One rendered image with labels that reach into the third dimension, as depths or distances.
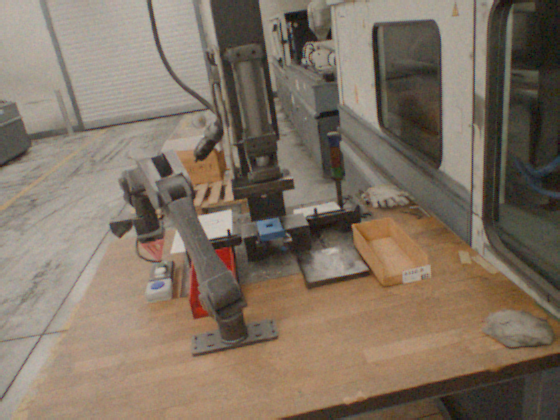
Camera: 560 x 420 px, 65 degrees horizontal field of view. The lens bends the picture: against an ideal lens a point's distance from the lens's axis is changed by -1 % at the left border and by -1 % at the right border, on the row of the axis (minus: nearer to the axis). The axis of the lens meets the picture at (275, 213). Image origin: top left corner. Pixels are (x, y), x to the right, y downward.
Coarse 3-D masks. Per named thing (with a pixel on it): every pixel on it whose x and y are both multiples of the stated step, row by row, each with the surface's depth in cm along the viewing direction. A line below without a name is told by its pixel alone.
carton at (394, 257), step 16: (368, 224) 133; (384, 224) 134; (368, 240) 135; (384, 240) 134; (400, 240) 127; (368, 256) 121; (384, 256) 126; (400, 256) 124; (416, 256) 117; (384, 272) 118; (400, 272) 117; (416, 272) 112
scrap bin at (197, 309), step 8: (224, 248) 133; (224, 256) 134; (232, 256) 128; (192, 264) 127; (232, 264) 124; (192, 272) 123; (232, 272) 119; (192, 280) 120; (192, 288) 117; (192, 296) 115; (192, 304) 112; (200, 304) 117; (192, 312) 112; (200, 312) 112
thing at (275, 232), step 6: (258, 222) 140; (264, 222) 139; (270, 222) 139; (276, 222) 138; (264, 228) 135; (270, 228) 134; (276, 228) 134; (264, 234) 126; (270, 234) 126; (276, 234) 127; (282, 234) 128; (264, 240) 128
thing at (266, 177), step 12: (264, 156) 127; (252, 168) 127; (264, 168) 126; (276, 168) 125; (240, 180) 132; (252, 180) 128; (264, 180) 129; (276, 180) 127; (288, 180) 128; (240, 192) 127; (252, 192) 127; (264, 192) 128
